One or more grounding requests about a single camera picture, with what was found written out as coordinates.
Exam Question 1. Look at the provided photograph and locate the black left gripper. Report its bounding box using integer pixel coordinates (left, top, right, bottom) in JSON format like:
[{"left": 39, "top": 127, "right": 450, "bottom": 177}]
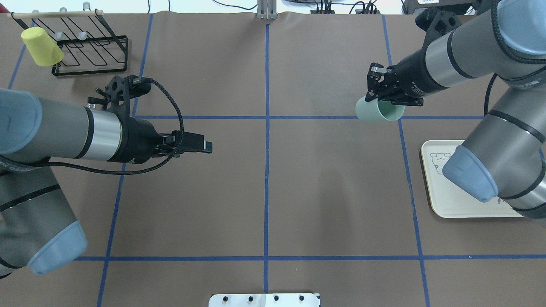
[{"left": 109, "top": 117, "right": 213, "bottom": 165}]

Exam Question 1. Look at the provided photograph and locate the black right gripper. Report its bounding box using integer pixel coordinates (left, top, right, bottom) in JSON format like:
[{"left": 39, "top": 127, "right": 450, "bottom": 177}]
[{"left": 365, "top": 55, "right": 442, "bottom": 106}]

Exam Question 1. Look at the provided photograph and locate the mint green cup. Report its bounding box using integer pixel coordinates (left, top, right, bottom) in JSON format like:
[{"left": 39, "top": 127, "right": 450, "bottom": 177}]
[{"left": 355, "top": 97, "right": 406, "bottom": 124}]

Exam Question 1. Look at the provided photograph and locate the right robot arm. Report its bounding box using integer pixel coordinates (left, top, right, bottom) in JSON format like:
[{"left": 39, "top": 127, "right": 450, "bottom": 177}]
[{"left": 355, "top": 0, "right": 545, "bottom": 225}]

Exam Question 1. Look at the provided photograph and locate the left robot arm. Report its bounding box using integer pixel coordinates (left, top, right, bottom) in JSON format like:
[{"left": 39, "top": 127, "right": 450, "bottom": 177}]
[{"left": 1, "top": 89, "right": 213, "bottom": 278}]

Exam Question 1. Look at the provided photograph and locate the cream rabbit tray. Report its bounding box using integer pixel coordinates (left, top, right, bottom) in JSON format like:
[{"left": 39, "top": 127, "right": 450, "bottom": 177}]
[{"left": 421, "top": 140, "right": 522, "bottom": 218}]

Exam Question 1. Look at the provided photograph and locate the yellow cup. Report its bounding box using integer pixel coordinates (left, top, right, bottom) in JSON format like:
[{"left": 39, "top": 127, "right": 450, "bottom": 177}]
[{"left": 21, "top": 26, "right": 64, "bottom": 67}]

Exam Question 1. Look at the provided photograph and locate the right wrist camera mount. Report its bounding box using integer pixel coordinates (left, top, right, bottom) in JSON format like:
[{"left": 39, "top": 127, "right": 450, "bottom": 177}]
[{"left": 415, "top": 7, "right": 462, "bottom": 44}]

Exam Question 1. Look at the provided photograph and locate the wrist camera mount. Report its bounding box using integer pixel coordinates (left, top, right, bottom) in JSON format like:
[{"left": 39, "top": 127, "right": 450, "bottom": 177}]
[
  {"left": 415, "top": 7, "right": 462, "bottom": 44},
  {"left": 87, "top": 75, "right": 151, "bottom": 118}
]

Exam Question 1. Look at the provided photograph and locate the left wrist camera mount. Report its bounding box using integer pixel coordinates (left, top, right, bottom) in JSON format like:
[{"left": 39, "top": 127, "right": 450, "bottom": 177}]
[{"left": 87, "top": 75, "right": 151, "bottom": 118}]

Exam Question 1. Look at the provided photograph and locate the aluminium frame post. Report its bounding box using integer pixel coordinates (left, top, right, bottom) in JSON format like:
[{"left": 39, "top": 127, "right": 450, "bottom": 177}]
[{"left": 256, "top": 0, "right": 278, "bottom": 20}]

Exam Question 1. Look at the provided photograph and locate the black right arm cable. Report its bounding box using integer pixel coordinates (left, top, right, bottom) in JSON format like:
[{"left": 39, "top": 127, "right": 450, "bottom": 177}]
[{"left": 482, "top": 0, "right": 546, "bottom": 118}]

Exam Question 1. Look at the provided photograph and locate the black wire cup rack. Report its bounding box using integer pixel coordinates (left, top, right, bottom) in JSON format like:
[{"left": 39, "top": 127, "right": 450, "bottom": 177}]
[{"left": 6, "top": 2, "right": 129, "bottom": 77}]

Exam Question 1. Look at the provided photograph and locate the white camera stand column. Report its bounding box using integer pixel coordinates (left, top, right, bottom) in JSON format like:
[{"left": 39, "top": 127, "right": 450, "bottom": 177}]
[{"left": 208, "top": 293, "right": 321, "bottom": 307}]

